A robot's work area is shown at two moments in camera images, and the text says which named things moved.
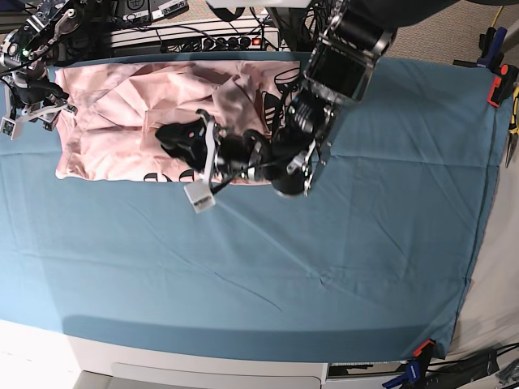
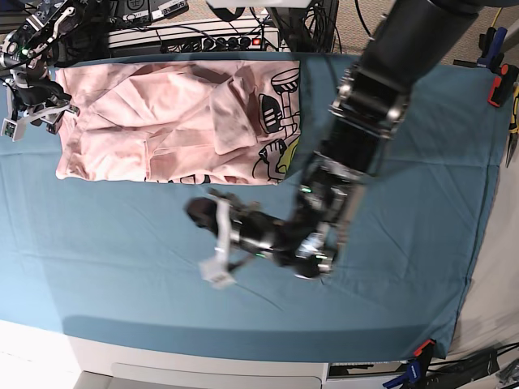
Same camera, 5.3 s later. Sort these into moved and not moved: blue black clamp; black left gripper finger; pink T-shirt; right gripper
Moved: black left gripper finger
Not moved: pink T-shirt; blue black clamp; right gripper
